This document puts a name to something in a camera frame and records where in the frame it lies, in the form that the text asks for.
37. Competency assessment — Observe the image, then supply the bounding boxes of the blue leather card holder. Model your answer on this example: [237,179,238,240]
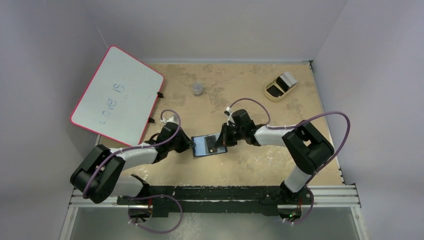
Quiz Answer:
[191,132,228,158]

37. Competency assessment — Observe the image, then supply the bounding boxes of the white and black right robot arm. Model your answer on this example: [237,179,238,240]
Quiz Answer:
[214,109,335,204]

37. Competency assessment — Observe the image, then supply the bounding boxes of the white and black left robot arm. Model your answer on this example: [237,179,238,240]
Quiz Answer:
[69,115,196,205]

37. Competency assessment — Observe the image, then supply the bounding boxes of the beige oval card tray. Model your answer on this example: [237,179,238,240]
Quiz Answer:
[263,77,298,102]

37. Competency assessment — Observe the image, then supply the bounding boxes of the stack of credit cards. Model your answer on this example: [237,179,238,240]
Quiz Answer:
[276,71,298,93]

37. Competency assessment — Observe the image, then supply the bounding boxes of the small clear plastic cup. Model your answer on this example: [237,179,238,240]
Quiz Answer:
[192,82,204,97]

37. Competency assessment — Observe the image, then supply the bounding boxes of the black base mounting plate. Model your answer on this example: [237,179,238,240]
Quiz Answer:
[117,183,315,222]

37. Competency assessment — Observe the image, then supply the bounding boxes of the pink framed whiteboard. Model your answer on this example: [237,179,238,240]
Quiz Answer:
[70,45,164,146]

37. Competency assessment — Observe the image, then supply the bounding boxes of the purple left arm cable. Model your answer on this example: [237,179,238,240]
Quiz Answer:
[82,109,184,235]

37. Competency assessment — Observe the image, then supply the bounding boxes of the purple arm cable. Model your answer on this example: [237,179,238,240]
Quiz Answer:
[82,109,184,235]
[227,97,351,227]

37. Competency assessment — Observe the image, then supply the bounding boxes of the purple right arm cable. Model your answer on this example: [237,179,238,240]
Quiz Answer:
[227,97,351,227]

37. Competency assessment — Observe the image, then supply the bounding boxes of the aluminium extrusion rail frame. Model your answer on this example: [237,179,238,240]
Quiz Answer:
[61,62,366,240]

